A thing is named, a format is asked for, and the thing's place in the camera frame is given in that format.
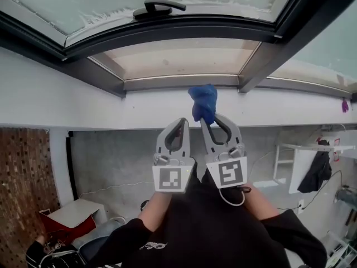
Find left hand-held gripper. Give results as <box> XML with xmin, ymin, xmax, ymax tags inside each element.
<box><xmin>152</xmin><ymin>117</ymin><xmax>196</xmax><ymax>193</ymax></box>

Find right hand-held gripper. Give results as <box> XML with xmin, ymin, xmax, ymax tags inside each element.
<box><xmin>200</xmin><ymin>112</ymin><xmax>249</xmax><ymax>190</ymax></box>

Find blue cleaning cloth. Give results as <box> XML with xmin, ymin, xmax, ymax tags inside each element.
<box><xmin>187</xmin><ymin>83</ymin><xmax>219</xmax><ymax>123</ymax></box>

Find dark window frame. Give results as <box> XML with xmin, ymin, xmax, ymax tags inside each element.
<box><xmin>0</xmin><ymin>0</ymin><xmax>357</xmax><ymax>103</ymax></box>

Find person's left forearm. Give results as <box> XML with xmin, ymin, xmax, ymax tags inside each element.
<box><xmin>137</xmin><ymin>189</ymin><xmax>172</xmax><ymax>233</ymax></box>

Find person's right forearm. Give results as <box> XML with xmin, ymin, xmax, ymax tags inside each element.
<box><xmin>239</xmin><ymin>186</ymin><xmax>280</xmax><ymax>222</ymax></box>

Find white metal rack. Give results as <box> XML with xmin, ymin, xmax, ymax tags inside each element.
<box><xmin>274</xmin><ymin>142</ymin><xmax>357</xmax><ymax>195</ymax></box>

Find person's black shirt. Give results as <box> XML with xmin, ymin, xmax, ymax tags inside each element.
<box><xmin>86</xmin><ymin>160</ymin><xmax>329</xmax><ymax>268</ymax></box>

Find black jacket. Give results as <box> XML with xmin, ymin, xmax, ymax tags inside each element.
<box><xmin>296</xmin><ymin>149</ymin><xmax>333</xmax><ymax>194</ymax></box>

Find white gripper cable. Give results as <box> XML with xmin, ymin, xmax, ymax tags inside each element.
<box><xmin>218</xmin><ymin>186</ymin><xmax>247</xmax><ymax>207</ymax></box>

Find white floor cable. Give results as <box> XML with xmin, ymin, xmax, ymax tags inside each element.
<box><xmin>79</xmin><ymin>181</ymin><xmax>157</xmax><ymax>200</ymax></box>

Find black floor cable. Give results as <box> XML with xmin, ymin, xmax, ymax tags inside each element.
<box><xmin>276</xmin><ymin>170</ymin><xmax>344</xmax><ymax>210</ymax></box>

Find black window handle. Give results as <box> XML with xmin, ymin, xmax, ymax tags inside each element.
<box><xmin>132</xmin><ymin>0</ymin><xmax>187</xmax><ymax>21</ymax></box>

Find white wire rack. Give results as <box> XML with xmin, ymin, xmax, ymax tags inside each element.
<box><xmin>327</xmin><ymin>232</ymin><xmax>357</xmax><ymax>268</ymax></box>

